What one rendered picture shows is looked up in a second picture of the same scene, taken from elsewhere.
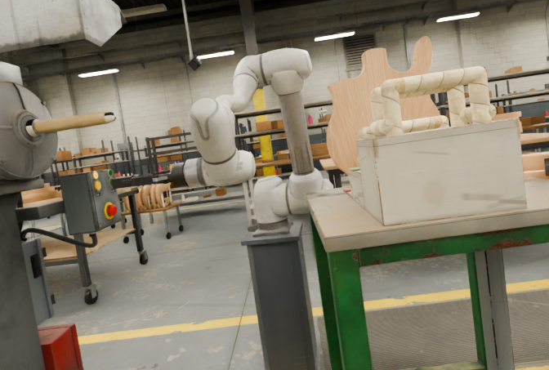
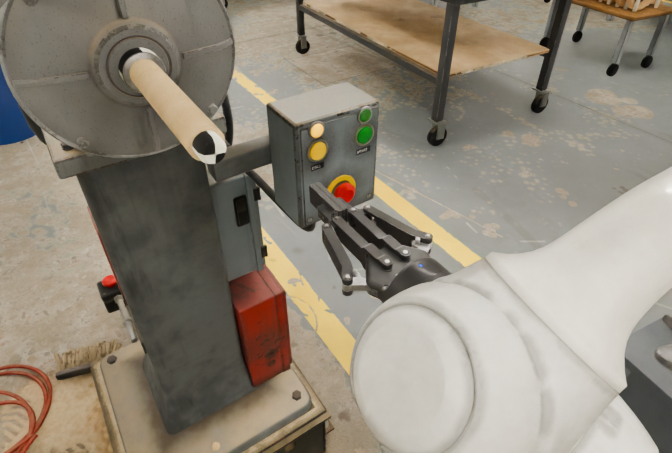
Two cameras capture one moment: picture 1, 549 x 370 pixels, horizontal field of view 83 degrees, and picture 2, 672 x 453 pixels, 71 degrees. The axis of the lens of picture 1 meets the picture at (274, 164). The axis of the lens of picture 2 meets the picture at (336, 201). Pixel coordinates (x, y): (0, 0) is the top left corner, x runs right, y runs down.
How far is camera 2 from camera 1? 0.78 m
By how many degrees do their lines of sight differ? 60
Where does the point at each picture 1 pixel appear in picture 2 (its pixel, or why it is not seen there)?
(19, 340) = (198, 301)
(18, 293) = (199, 254)
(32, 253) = (237, 194)
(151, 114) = not seen: outside the picture
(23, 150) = (126, 115)
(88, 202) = (294, 179)
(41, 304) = (245, 255)
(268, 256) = (655, 421)
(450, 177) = not seen: outside the picture
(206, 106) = (405, 398)
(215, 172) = not seen: hidden behind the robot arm
